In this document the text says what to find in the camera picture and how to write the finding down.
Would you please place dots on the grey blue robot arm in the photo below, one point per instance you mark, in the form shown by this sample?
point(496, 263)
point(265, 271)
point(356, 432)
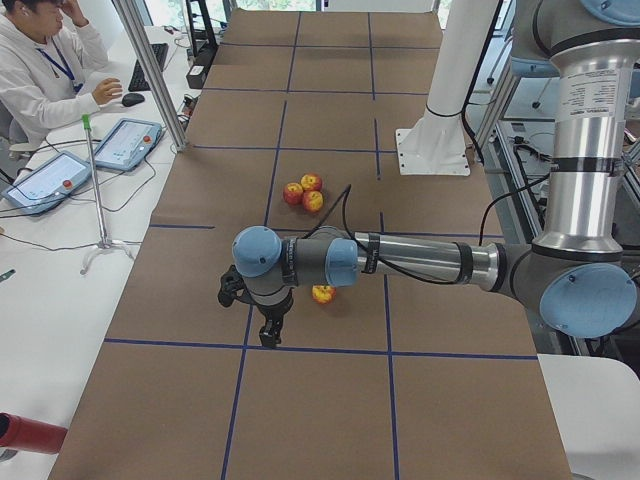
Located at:
point(571, 273)

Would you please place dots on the metal stand green tip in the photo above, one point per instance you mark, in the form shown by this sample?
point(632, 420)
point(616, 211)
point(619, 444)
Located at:
point(105, 243)

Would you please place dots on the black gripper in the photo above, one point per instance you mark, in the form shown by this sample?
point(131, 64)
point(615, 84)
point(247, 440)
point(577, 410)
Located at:
point(273, 312)

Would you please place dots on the red yellow apple left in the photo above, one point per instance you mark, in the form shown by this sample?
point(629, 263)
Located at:
point(293, 193)

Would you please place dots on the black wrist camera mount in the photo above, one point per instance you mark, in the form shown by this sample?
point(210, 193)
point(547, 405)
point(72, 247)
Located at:
point(232, 288)

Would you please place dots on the red yellow apple carried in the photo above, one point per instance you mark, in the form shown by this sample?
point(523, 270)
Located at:
point(323, 294)

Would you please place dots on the red yellow apple far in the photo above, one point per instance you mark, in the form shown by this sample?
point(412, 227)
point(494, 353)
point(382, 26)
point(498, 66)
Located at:
point(311, 182)

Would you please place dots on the red yellow apple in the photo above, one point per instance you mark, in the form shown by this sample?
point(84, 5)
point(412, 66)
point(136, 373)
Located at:
point(312, 201)
point(311, 182)
point(293, 193)

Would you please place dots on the person in white hoodie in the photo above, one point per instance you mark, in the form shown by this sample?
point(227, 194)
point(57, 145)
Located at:
point(46, 49)

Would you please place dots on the black computer mouse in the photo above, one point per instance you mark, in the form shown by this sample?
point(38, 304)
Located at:
point(132, 99)

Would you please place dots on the blue teach pendant near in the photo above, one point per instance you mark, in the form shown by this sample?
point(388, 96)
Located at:
point(48, 185)

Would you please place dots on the red cylinder bottle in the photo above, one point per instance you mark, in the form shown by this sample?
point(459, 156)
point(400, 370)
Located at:
point(25, 434)

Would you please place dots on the white pedestal column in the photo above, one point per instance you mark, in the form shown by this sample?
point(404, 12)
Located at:
point(435, 145)

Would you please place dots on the black monitor stand frame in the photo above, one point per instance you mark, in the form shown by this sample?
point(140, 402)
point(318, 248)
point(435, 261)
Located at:
point(199, 27)

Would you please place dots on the red yellow apple near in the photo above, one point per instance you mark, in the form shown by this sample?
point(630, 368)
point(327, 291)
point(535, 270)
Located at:
point(312, 201)

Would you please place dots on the brown paper table mat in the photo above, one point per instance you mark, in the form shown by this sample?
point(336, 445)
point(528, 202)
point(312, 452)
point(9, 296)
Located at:
point(396, 379)

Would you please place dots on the blue teach pendant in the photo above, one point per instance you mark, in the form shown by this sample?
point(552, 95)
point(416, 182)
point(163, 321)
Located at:
point(127, 144)
point(48, 185)

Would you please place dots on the blue teach pendant far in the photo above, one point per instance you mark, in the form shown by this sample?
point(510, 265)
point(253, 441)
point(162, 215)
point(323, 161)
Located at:
point(127, 144)

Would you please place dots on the aluminium frame post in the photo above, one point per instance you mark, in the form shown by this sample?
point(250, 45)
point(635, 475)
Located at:
point(132, 23)

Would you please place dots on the black box on table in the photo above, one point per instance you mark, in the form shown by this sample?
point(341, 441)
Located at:
point(196, 77)

